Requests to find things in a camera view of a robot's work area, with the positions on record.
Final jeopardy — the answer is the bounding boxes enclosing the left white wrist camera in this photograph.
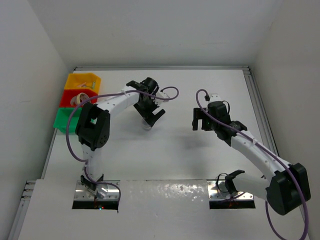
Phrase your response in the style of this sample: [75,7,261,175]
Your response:
[155,91,170,105]

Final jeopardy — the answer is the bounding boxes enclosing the back aluminium frame rail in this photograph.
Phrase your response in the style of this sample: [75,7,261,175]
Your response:
[74,65,250,72]

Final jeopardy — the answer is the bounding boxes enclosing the red plastic bin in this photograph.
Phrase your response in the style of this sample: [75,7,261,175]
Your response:
[59,89,98,108]

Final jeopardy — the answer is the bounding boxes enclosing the grey tape roll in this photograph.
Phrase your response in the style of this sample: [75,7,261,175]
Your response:
[70,95,82,106]

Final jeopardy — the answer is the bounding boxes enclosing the left aluminium frame rail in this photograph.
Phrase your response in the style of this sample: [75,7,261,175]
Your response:
[7,180,36,240]

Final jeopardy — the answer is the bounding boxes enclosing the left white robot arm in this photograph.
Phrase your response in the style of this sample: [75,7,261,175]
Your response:
[75,77,169,193]

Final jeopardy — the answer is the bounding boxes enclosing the orange eraser cap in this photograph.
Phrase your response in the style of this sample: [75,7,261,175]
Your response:
[77,82,90,88]

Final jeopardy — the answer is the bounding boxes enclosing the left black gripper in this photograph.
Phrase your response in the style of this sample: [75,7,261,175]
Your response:
[134,94,165,127]

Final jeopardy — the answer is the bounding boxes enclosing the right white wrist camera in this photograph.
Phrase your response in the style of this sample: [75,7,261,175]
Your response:
[204,93,221,103]

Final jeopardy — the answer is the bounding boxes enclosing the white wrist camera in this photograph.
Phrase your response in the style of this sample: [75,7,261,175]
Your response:
[204,93,221,103]
[155,91,170,105]

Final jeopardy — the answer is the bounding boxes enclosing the right aluminium frame rail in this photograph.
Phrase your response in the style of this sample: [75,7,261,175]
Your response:
[243,67,279,156]

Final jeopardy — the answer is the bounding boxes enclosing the green plastic bin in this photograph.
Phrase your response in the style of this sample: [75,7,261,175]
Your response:
[53,107,82,134]

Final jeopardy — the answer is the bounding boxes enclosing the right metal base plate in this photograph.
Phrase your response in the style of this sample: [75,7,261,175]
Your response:
[207,179,254,201]

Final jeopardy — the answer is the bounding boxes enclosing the yellow plastic bin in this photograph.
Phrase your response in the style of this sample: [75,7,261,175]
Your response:
[64,72,101,94]

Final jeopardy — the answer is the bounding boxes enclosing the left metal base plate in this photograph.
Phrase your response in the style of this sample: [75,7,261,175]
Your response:
[73,180,120,201]

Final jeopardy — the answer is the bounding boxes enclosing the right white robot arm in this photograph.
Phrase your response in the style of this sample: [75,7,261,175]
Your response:
[192,101,311,216]

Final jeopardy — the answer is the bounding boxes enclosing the metal base plate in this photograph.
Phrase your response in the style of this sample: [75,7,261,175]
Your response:
[73,180,120,201]
[207,179,254,201]

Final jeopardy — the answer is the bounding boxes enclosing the beige tape roll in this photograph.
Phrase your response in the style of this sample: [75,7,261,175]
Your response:
[70,92,90,106]

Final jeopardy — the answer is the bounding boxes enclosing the aluminium frame rail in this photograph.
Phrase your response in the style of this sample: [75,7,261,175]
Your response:
[243,67,279,156]
[74,65,250,72]
[7,180,36,240]

